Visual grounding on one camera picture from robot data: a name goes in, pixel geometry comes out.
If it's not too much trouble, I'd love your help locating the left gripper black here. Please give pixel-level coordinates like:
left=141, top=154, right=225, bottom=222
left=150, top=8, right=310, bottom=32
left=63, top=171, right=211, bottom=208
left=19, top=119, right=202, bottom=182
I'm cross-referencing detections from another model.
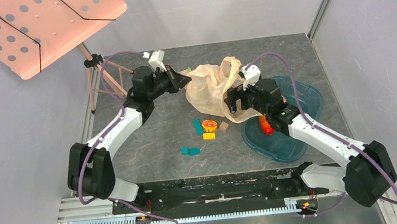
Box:
left=146, top=62, right=193, bottom=101

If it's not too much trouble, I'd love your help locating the translucent orange plastic bag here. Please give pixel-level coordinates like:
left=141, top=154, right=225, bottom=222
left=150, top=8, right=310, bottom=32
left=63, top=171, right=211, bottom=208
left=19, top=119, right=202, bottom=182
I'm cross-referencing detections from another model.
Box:
left=181, top=56, right=260, bottom=123

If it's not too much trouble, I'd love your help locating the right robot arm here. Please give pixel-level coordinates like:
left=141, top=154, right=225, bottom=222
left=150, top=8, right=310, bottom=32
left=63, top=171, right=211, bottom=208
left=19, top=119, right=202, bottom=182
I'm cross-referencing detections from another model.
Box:
left=224, top=79, right=397, bottom=207

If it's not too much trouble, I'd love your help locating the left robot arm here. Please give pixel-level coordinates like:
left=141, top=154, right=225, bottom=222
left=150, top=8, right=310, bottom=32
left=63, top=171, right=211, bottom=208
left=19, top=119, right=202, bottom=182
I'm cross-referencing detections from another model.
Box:
left=67, top=65, right=192, bottom=212

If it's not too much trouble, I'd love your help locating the teal block near bag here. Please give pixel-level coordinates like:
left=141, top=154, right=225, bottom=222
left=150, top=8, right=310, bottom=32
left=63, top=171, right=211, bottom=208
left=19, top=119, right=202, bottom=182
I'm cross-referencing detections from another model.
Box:
left=192, top=118, right=204, bottom=136

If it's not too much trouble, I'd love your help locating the brown wooden cube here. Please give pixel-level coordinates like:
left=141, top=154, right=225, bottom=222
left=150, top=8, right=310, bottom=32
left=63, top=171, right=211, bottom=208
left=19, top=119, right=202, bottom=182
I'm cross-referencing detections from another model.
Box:
left=218, top=121, right=229, bottom=132

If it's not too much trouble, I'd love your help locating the yellow orange toy piece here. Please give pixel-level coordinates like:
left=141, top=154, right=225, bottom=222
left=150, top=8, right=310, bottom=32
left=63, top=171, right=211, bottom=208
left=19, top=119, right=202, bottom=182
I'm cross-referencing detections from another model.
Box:
left=201, top=119, right=218, bottom=133

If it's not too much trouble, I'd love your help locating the teal transparent plastic tray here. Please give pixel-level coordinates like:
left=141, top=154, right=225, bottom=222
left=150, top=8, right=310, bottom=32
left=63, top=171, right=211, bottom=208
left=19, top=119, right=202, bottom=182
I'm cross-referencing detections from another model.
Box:
left=241, top=76, right=324, bottom=163

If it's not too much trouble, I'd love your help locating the yellow rectangular block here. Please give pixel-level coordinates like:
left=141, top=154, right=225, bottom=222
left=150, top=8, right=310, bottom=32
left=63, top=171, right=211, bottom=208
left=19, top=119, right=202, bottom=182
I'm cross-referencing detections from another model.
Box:
left=203, top=132, right=216, bottom=140

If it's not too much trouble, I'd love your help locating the teal cube block left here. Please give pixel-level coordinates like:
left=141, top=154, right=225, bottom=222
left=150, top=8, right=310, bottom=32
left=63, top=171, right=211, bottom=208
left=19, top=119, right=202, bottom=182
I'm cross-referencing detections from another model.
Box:
left=182, top=147, right=189, bottom=155

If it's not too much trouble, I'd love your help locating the teal cube block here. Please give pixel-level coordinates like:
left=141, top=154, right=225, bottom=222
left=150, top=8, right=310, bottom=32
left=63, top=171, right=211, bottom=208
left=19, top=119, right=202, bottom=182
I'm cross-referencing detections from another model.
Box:
left=188, top=148, right=201, bottom=156
left=182, top=147, right=189, bottom=155

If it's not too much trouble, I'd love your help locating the teal cube block right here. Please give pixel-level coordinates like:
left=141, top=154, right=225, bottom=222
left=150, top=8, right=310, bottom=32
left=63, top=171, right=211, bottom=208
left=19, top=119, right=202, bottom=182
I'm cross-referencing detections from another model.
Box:
left=188, top=148, right=201, bottom=156

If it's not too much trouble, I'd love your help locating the pink music stand tripod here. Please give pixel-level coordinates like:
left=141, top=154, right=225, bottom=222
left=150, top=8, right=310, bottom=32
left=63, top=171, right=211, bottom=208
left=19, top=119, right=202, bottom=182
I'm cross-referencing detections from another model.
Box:
left=76, top=43, right=133, bottom=114

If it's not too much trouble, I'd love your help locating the pink perforated music stand desk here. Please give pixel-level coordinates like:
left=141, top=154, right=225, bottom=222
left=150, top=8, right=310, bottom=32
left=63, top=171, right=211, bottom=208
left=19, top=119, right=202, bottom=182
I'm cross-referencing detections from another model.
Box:
left=0, top=0, right=127, bottom=80

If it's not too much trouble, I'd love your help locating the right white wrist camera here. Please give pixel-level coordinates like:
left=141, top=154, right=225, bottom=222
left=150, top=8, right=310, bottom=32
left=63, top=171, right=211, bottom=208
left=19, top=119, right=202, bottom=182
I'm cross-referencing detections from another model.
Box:
left=239, top=65, right=261, bottom=91

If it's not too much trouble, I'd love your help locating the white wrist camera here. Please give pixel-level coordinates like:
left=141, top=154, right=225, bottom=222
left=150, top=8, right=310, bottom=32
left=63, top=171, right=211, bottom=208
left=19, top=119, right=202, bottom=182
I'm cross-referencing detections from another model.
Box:
left=239, top=65, right=261, bottom=91
left=142, top=50, right=167, bottom=72

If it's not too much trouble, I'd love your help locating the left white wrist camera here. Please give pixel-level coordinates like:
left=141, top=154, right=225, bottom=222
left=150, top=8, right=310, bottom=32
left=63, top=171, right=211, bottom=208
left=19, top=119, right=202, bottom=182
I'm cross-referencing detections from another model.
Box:
left=142, top=50, right=167, bottom=72

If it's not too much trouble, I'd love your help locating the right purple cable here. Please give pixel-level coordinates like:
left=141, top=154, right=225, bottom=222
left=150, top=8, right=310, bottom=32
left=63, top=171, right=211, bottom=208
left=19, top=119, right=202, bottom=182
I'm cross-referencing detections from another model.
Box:
left=245, top=40, right=397, bottom=223

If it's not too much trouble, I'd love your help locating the purple cable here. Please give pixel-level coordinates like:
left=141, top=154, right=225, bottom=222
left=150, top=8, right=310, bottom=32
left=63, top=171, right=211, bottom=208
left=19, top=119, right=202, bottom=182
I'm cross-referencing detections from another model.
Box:
left=245, top=40, right=397, bottom=223
left=64, top=48, right=179, bottom=224

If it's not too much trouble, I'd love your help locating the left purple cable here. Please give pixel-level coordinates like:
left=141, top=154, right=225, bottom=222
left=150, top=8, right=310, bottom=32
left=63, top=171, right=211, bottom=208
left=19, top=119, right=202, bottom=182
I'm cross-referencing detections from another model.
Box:
left=64, top=48, right=179, bottom=224

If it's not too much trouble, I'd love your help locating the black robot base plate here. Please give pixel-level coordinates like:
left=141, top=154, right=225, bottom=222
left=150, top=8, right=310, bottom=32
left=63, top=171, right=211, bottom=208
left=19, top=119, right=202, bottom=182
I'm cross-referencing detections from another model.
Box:
left=131, top=168, right=328, bottom=213

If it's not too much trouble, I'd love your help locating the aluminium frame rail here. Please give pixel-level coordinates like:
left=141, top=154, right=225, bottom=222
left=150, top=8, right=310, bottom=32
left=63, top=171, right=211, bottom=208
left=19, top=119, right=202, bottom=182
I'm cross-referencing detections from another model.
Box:
left=56, top=197, right=126, bottom=224

